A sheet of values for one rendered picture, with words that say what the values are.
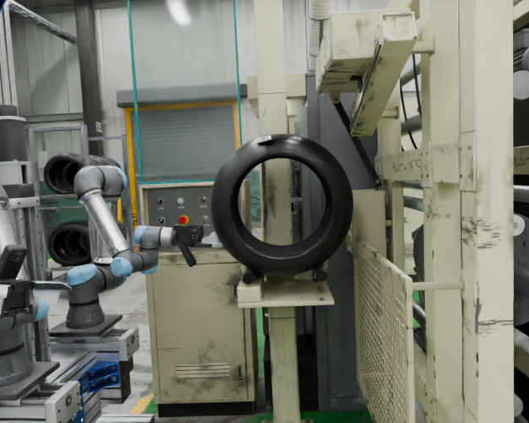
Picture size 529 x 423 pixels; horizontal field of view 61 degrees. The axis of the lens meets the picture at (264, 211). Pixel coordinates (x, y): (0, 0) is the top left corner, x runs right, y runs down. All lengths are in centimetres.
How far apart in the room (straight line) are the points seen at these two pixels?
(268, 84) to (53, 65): 1112
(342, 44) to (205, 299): 149
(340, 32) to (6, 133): 115
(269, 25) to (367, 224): 98
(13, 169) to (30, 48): 1168
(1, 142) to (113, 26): 1082
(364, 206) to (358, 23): 83
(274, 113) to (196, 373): 142
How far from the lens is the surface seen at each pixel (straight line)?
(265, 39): 215
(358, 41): 152
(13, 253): 121
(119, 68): 1220
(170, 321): 251
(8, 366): 159
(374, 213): 204
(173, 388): 264
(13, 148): 176
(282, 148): 170
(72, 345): 203
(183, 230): 185
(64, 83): 1277
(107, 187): 197
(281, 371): 226
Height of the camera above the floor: 129
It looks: 5 degrees down
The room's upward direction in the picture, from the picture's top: 3 degrees counter-clockwise
